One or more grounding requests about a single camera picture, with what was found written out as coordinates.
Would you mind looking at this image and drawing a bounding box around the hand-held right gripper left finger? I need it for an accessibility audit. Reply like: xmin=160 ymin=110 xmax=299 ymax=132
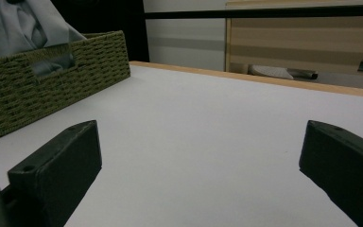
xmin=0 ymin=119 xmax=103 ymax=227

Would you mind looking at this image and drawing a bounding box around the light grey cloth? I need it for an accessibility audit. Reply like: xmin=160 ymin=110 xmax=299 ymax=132
xmin=0 ymin=0 xmax=87 ymax=77

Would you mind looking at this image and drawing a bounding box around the black horizontal bar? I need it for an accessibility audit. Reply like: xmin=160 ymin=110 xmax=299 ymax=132
xmin=144 ymin=4 xmax=363 ymax=20

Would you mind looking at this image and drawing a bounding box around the green woven basket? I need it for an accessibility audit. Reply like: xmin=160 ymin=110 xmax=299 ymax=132
xmin=0 ymin=29 xmax=131 ymax=147

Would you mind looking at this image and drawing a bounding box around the white shoe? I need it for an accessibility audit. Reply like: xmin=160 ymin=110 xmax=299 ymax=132
xmin=247 ymin=64 xmax=295 ymax=80

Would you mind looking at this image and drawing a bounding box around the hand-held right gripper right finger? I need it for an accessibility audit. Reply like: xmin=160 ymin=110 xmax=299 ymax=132
xmin=298 ymin=119 xmax=363 ymax=227

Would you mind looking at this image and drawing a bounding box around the wooden slatted cabinet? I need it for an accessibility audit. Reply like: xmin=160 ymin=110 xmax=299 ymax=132
xmin=224 ymin=0 xmax=363 ymax=79

